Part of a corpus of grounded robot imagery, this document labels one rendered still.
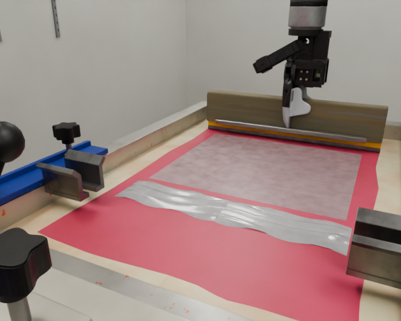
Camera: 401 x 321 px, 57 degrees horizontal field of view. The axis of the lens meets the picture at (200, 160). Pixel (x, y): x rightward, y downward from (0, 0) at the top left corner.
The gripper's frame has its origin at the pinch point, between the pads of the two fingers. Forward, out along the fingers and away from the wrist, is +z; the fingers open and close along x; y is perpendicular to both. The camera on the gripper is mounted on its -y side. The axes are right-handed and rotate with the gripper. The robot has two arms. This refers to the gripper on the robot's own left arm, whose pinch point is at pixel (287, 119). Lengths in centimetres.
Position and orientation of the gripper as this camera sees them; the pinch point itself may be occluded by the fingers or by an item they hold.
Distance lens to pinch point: 89.3
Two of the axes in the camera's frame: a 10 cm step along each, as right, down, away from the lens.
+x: 4.4, -3.3, 8.3
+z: 0.0, 9.3, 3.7
